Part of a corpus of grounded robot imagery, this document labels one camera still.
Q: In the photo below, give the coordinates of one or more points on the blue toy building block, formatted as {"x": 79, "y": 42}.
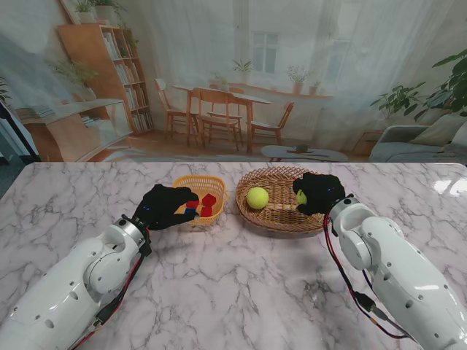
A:
{"x": 189, "y": 211}

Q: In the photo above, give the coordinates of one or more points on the black backdrop stand pole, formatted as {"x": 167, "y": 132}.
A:
{"x": 18, "y": 135}

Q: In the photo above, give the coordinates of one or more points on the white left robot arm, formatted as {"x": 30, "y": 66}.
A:
{"x": 54, "y": 299}

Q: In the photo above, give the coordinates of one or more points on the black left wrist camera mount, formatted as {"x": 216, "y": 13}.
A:
{"x": 147, "y": 248}

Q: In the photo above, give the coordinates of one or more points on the yellow-green tennis ball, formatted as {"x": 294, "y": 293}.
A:
{"x": 257, "y": 198}
{"x": 301, "y": 197}

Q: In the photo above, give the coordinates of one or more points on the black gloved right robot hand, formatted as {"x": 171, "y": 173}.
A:
{"x": 323, "y": 193}

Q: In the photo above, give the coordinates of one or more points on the yellow perforated plastic basket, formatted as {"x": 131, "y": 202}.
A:
{"x": 217, "y": 187}

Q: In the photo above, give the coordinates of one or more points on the printed room scene backdrop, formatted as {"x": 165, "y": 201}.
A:
{"x": 233, "y": 54}

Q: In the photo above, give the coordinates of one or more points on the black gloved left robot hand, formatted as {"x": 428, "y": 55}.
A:
{"x": 160, "y": 208}

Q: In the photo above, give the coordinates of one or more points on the round woven wicker basket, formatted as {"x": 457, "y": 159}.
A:
{"x": 281, "y": 218}

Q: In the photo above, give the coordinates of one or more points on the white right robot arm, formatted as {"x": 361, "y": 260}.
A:
{"x": 401, "y": 277}

